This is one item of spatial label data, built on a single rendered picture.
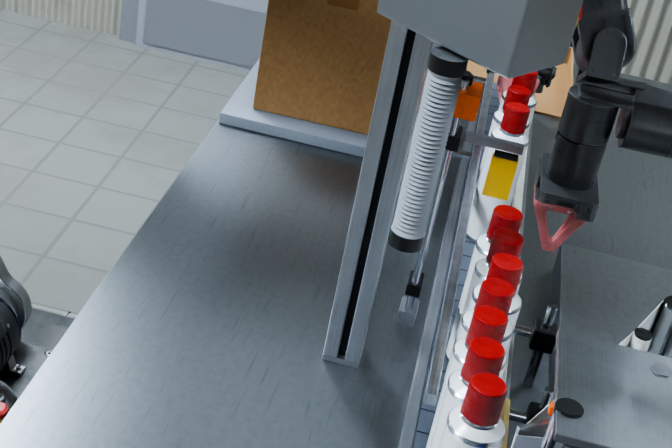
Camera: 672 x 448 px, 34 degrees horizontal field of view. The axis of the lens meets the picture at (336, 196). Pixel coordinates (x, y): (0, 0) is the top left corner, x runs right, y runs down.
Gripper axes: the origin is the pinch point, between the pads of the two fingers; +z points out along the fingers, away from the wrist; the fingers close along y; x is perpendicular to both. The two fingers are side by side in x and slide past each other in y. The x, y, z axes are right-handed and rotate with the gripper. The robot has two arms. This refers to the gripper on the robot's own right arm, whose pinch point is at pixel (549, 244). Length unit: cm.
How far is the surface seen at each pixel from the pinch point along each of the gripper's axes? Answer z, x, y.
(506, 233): -7.2, 6.3, -12.5
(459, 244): 5.3, 10.0, 4.0
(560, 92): 20, -6, 95
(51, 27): 104, 166, 257
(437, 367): 4.9, 10.3, -21.9
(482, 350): -7.6, 7.6, -34.4
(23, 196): 103, 125, 139
